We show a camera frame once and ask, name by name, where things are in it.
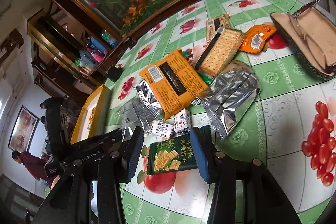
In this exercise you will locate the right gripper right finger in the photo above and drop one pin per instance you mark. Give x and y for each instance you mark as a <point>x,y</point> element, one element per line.
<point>204,153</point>

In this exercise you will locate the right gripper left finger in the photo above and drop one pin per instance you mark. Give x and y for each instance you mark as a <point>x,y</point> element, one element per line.
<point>130,153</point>

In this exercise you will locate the green cracker packet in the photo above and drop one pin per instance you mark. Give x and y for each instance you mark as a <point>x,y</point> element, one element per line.
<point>171,155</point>

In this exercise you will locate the blue white milk candy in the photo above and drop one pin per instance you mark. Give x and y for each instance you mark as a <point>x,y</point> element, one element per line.
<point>162,129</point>

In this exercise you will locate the small silver foil packet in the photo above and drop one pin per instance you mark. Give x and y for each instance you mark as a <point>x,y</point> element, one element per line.
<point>140,111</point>

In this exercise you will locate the large silver foil packet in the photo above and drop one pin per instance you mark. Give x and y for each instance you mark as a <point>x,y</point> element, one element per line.
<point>228,98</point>

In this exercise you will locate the large orange cracker packet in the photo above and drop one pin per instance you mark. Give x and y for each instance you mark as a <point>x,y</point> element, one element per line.
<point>174,83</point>

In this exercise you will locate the small orange snack packet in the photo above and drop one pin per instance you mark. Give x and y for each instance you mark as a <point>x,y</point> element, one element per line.
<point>255,38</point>

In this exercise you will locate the yellow rimmed white tray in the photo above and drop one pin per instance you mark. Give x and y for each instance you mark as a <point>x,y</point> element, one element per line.
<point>91,120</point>

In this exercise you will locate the red white milk candy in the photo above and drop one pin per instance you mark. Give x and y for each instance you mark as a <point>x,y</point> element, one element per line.
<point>182,122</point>

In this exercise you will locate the person in red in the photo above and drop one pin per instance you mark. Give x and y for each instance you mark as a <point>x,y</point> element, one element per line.
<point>34,165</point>

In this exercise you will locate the black round device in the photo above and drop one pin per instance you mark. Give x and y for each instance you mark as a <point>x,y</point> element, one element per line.
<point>113,73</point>

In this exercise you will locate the green floral tablecloth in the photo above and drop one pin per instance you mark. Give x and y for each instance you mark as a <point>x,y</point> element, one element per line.
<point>266,114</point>

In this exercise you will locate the dark wooden shelf unit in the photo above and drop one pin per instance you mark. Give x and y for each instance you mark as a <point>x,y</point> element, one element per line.
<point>69,60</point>

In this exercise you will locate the tan barcode cracker packet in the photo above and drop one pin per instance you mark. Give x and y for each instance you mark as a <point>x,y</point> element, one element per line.
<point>212,25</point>

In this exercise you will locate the open glasses case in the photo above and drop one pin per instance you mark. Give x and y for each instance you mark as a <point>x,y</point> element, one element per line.
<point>281,22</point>

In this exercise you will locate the framed wall painting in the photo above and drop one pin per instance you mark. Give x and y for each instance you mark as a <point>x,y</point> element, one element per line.
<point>23,130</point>

